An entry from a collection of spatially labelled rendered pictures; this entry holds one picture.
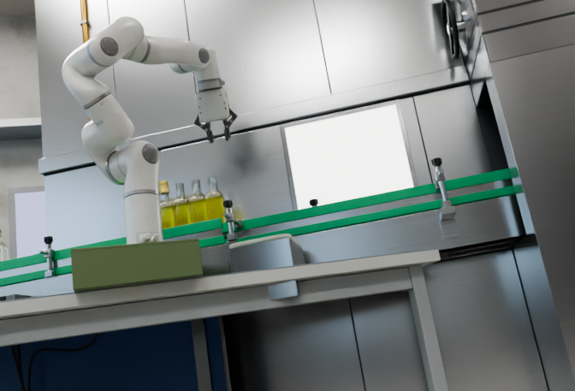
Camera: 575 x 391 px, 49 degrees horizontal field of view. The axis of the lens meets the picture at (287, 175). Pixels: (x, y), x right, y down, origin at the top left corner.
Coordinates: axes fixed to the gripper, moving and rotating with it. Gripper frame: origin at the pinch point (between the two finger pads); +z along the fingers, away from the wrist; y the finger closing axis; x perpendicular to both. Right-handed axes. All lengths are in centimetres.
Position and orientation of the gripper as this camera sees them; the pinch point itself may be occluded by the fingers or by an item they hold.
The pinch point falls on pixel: (218, 136)
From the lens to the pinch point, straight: 207.9
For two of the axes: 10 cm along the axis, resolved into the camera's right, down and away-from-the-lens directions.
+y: -9.8, 1.5, 1.2
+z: 1.7, 9.8, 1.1
